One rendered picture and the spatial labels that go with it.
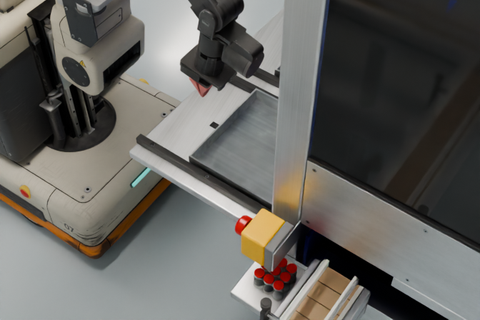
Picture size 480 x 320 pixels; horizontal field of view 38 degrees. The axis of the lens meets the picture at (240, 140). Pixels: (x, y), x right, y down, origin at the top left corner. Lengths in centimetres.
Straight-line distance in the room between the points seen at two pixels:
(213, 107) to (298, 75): 66
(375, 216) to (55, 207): 137
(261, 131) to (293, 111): 53
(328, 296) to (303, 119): 39
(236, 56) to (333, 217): 34
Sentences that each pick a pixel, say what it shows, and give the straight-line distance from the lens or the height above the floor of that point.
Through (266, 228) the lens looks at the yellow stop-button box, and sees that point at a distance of 129.
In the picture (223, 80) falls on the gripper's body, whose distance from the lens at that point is 137.
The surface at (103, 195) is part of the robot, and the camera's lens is 230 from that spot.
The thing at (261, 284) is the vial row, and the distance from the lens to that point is 138.
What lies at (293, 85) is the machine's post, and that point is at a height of 136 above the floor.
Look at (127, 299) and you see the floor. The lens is 241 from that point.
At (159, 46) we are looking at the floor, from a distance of 318.
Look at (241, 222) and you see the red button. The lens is 132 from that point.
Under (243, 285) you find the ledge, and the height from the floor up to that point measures 88.
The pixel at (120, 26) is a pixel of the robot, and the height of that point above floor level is 81.
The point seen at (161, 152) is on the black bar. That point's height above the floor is 90.
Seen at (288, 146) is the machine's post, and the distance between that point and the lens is 117.
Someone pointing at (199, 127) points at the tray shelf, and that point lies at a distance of 164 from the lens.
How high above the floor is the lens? 211
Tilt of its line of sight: 50 degrees down
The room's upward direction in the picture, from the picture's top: straight up
